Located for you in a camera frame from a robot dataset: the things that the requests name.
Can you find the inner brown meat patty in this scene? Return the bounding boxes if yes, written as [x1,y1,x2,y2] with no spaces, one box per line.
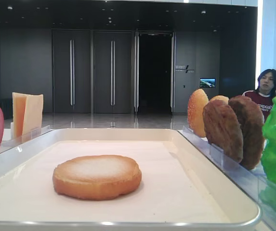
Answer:
[203,100,243,163]

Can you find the brown meat patty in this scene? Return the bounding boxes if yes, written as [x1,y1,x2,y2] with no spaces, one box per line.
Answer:
[228,95,264,170]
[203,100,243,163]

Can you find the pale yellow cheese slice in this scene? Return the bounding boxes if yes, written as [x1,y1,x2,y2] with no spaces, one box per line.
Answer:
[22,94,43,135]

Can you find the outer brown meat patty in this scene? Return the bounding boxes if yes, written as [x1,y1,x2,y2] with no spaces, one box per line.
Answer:
[228,95,264,170]

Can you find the orange cheese slice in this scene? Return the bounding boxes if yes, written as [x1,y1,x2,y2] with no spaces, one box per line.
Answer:
[12,92,27,138]

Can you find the inner sesame bun top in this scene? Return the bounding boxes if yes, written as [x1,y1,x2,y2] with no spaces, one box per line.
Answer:
[187,89,209,138]

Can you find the sesame bun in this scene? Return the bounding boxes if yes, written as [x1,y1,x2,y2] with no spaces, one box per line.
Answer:
[187,89,209,138]
[210,95,229,103]

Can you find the dark double door middle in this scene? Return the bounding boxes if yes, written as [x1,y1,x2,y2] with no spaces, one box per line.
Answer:
[94,32,131,114]

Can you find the dark double door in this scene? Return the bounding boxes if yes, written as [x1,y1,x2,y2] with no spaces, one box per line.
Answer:
[53,30,91,114]
[94,32,131,114]

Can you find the bottom bun slice on tray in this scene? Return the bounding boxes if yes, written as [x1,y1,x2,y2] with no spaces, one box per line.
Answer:
[53,155,142,201]

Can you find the white rectangular tray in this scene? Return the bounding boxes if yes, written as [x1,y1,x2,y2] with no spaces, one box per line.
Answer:
[0,128,262,231]

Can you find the outer sesame bun top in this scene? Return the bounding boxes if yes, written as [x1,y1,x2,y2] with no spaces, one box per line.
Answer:
[210,95,229,103]

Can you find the dark double door left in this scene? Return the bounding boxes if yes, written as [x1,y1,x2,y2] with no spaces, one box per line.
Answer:
[53,30,91,114]

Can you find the person in maroon shirt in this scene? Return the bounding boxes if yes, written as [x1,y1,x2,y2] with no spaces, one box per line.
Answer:
[242,69,276,121]

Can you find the small wall screen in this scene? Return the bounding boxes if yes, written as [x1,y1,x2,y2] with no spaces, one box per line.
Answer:
[199,78,216,88]

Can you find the left long clear acrylic rail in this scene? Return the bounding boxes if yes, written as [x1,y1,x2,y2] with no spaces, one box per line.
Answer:
[0,125,51,154]

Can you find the long clear acrylic rail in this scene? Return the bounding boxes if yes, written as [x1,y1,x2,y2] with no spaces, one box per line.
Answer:
[180,127,276,231]
[0,125,51,154]

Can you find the right long clear acrylic rail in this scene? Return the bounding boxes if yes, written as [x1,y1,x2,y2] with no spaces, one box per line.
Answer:
[180,127,276,231]

